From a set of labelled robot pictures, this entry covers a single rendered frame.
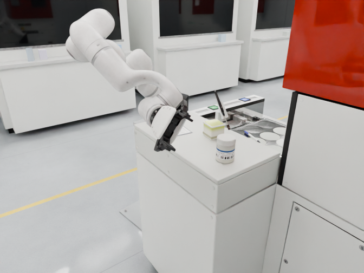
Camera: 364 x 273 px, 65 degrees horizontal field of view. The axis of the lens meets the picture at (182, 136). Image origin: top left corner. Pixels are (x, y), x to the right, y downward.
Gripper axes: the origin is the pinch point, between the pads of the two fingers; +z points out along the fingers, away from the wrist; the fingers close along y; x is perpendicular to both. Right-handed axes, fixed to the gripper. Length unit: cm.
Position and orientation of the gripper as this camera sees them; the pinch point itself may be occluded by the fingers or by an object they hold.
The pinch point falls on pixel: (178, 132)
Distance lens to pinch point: 75.8
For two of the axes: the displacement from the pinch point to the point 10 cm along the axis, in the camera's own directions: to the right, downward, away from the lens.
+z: 3.6, 2.9, -8.9
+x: -7.9, -4.2, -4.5
